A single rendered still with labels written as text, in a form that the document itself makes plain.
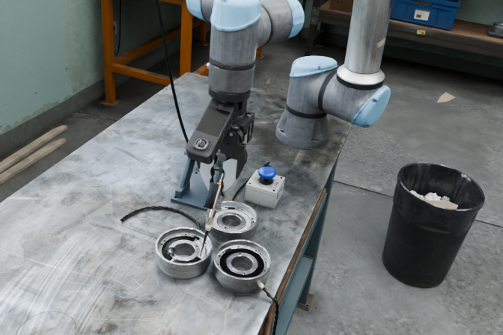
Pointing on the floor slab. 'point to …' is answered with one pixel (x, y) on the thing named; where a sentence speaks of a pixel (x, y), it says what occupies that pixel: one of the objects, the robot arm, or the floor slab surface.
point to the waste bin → (429, 223)
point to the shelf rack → (441, 38)
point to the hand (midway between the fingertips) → (217, 190)
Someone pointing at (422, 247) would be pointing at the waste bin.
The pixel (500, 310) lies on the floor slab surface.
